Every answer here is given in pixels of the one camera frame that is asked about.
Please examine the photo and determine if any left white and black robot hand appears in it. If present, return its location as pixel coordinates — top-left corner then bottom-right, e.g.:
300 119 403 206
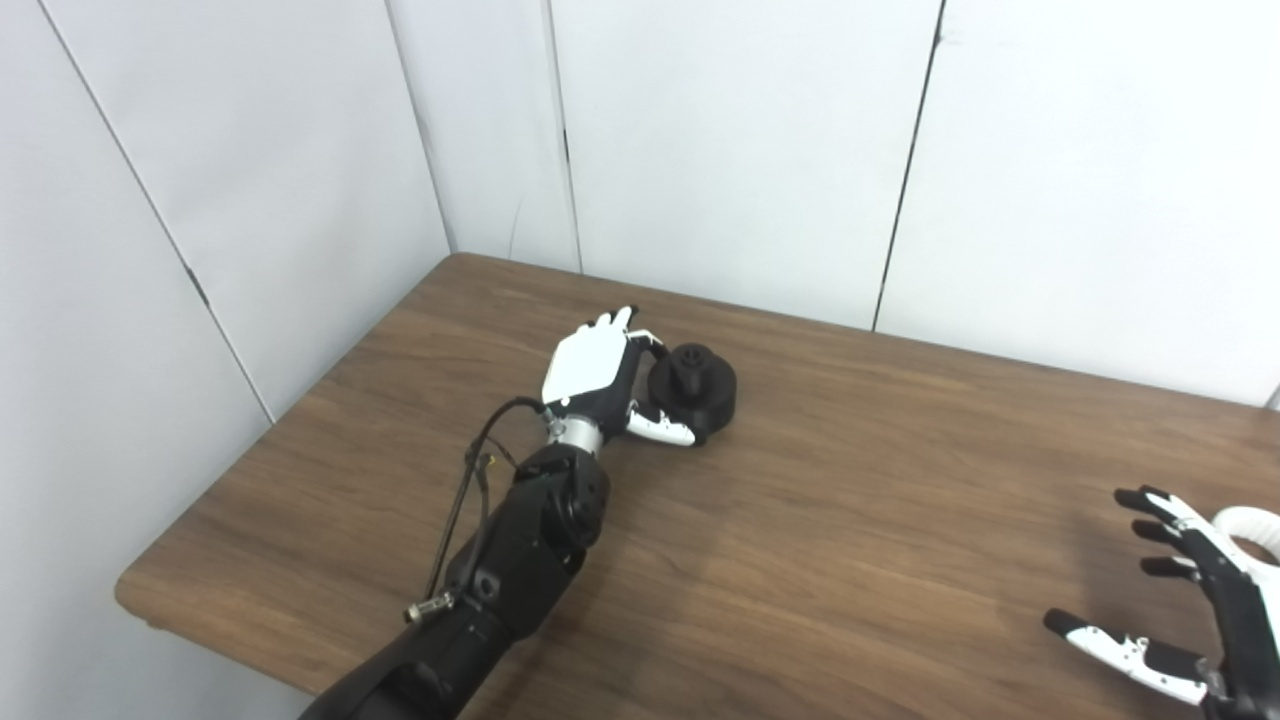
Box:
540 305 699 448

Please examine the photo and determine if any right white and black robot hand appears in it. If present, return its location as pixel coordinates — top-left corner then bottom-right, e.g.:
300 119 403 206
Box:
1043 485 1280 720

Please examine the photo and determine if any white toothed ring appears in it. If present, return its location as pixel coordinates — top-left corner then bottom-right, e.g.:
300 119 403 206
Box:
1210 506 1280 565

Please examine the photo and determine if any round black part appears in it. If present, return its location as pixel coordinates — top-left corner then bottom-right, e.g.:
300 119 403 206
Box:
649 343 739 445

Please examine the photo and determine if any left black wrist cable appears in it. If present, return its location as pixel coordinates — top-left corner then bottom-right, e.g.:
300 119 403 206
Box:
404 396 547 625

